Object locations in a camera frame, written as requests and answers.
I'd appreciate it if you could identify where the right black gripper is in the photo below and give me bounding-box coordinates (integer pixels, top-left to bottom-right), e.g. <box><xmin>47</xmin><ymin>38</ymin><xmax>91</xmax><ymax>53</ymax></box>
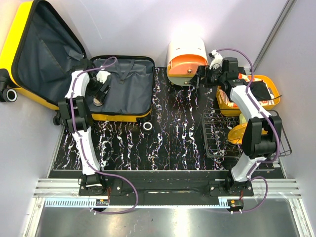
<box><xmin>188</xmin><ymin>65</ymin><xmax>226</xmax><ymax>88</ymax></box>

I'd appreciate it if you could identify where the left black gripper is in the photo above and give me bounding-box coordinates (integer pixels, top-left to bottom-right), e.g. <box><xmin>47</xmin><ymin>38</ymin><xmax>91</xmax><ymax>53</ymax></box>
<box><xmin>85</xmin><ymin>76</ymin><xmax>111</xmax><ymax>104</ymax></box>

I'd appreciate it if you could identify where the orange strap wristwatch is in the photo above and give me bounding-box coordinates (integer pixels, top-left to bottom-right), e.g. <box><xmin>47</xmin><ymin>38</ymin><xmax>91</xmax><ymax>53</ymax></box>
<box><xmin>92</xmin><ymin>98</ymin><xmax>104</xmax><ymax>107</ymax></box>

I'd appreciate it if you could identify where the white pink drawer cabinet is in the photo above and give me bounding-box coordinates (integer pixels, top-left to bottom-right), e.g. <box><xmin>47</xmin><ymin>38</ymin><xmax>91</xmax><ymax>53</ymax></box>
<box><xmin>167</xmin><ymin>37</ymin><xmax>208</xmax><ymax>86</ymax></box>

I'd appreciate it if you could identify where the floral orange pouch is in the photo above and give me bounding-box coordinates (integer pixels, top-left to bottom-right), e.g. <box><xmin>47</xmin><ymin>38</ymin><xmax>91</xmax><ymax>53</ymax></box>
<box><xmin>218</xmin><ymin>73</ymin><xmax>272</xmax><ymax>109</ymax></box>

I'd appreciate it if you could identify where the yellow plastic basket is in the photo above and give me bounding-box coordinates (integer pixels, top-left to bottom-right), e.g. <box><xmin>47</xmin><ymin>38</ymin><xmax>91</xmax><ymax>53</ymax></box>
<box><xmin>216</xmin><ymin>75</ymin><xmax>280</xmax><ymax>117</ymax></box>

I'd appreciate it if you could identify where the black drawstring pouch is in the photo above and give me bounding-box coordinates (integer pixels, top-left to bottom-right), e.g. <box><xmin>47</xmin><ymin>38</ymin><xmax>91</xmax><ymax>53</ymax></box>
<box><xmin>250</xmin><ymin>81</ymin><xmax>282</xmax><ymax>101</ymax></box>

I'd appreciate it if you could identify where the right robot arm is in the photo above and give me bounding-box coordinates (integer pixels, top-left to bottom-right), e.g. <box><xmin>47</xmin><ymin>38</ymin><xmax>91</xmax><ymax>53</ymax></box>
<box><xmin>190</xmin><ymin>57</ymin><xmax>282</xmax><ymax>196</ymax></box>

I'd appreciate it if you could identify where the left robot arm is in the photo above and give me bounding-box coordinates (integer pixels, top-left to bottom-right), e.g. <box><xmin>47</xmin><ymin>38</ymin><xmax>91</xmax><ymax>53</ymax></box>
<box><xmin>58</xmin><ymin>58</ymin><xmax>111</xmax><ymax>196</ymax></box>

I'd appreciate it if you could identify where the black marble pattern mat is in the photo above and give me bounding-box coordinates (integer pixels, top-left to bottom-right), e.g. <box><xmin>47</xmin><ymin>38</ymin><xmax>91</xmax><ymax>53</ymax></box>
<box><xmin>53</xmin><ymin>66</ymin><xmax>282</xmax><ymax>171</ymax></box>

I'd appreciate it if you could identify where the pale green cup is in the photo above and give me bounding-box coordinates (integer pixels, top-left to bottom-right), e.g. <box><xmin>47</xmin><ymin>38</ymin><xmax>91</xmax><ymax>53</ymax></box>
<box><xmin>239</xmin><ymin>113</ymin><xmax>247</xmax><ymax>124</ymax></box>

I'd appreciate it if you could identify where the yellow ceramic dish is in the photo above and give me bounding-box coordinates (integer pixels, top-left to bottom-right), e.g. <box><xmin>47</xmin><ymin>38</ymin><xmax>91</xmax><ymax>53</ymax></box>
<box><xmin>227</xmin><ymin>123</ymin><xmax>269</xmax><ymax>145</ymax></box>

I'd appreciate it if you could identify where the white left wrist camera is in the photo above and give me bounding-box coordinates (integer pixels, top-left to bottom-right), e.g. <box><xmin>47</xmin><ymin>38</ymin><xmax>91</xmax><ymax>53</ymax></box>
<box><xmin>96</xmin><ymin>71</ymin><xmax>112</xmax><ymax>85</ymax></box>

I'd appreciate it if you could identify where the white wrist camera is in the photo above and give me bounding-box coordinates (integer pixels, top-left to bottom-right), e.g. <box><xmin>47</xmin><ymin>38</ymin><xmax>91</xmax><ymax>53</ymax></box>
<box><xmin>209</xmin><ymin>49</ymin><xmax>223</xmax><ymax>69</ymax></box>
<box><xmin>96</xmin><ymin>71</ymin><xmax>112</xmax><ymax>85</ymax></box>

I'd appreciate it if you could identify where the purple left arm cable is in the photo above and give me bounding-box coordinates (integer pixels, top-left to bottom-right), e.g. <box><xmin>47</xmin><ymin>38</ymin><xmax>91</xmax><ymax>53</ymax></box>
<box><xmin>70</xmin><ymin>56</ymin><xmax>139</xmax><ymax>214</ymax></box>

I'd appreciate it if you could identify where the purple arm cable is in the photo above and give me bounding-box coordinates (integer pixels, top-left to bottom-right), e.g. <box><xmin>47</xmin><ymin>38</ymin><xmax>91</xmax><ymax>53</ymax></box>
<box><xmin>214</xmin><ymin>48</ymin><xmax>281</xmax><ymax>214</ymax></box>
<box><xmin>70</xmin><ymin>56</ymin><xmax>139</xmax><ymax>214</ymax></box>

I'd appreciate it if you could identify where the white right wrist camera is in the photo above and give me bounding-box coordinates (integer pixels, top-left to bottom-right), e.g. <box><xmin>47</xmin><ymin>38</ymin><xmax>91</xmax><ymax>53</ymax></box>
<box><xmin>209</xmin><ymin>49</ymin><xmax>223</xmax><ymax>69</ymax></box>

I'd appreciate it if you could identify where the black wire rack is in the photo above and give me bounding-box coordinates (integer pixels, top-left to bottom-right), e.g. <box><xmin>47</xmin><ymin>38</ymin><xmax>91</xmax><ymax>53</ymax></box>
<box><xmin>202</xmin><ymin>108</ymin><xmax>292</xmax><ymax>158</ymax></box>

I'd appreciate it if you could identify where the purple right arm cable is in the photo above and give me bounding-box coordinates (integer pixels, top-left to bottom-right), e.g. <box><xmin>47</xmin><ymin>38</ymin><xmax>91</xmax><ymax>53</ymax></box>
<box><xmin>214</xmin><ymin>48</ymin><xmax>281</xmax><ymax>214</ymax></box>

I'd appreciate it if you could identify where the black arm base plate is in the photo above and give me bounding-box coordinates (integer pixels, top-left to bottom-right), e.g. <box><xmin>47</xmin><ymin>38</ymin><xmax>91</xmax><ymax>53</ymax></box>
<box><xmin>78</xmin><ymin>170</ymin><xmax>254</xmax><ymax>198</ymax></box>

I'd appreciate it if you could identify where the aluminium frame rail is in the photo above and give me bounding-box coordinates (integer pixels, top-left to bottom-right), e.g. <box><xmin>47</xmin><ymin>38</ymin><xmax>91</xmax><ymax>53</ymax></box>
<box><xmin>33</xmin><ymin>179</ymin><xmax>301</xmax><ymax>210</ymax></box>

